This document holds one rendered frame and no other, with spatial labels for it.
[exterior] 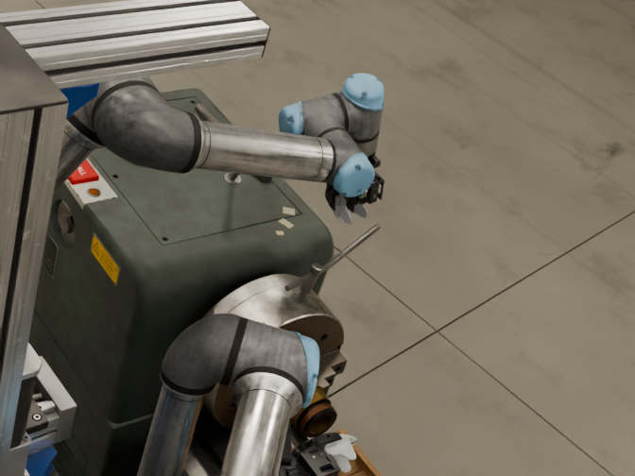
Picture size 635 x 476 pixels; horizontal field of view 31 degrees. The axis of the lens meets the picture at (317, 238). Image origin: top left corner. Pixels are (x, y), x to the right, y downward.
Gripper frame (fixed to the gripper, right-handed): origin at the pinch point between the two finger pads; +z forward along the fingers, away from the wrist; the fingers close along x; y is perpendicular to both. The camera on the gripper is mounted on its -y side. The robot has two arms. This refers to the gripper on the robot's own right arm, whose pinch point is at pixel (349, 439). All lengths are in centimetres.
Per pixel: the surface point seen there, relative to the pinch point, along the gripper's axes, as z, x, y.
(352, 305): 129, -108, -114
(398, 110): 237, -108, -219
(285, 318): -6.3, 15.8, -20.3
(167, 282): -23.3, 15.9, -36.5
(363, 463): 13.2, -17.6, -3.6
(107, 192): -23, 18, -62
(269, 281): -3.7, 16.1, -30.1
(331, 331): 6.8, 8.7, -19.4
